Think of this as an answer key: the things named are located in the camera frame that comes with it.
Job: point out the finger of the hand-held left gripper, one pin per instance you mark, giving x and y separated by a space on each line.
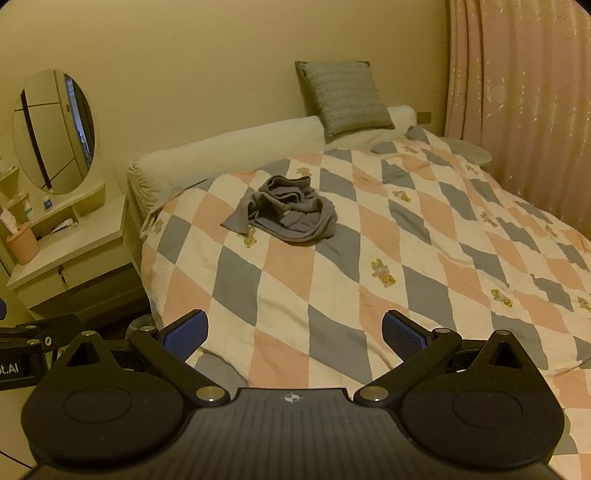
51 328

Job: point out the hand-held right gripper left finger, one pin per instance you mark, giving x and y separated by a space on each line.
184 334

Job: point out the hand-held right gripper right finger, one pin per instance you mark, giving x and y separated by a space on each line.
401 337

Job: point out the grey garment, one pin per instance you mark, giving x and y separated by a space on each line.
286 212

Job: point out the diamond checked bear print quilt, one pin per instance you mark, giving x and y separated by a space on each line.
369 258

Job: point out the pink tissue holder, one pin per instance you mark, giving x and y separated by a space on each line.
23 244

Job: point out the cream vanity table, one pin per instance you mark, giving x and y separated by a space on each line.
83 240

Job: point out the small white bottle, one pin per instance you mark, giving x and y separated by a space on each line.
28 210

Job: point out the small blue label jar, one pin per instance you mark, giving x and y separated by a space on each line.
47 204

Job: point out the white bolster pillow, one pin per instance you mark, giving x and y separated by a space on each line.
221 147

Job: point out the oval mirror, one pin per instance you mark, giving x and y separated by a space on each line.
53 131

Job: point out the round white side table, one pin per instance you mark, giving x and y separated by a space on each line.
471 150

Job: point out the grey striped cushion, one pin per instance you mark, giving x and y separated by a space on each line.
346 99

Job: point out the pink curtain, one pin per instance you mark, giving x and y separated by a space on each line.
521 92

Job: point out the wall socket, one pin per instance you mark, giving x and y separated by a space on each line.
424 117

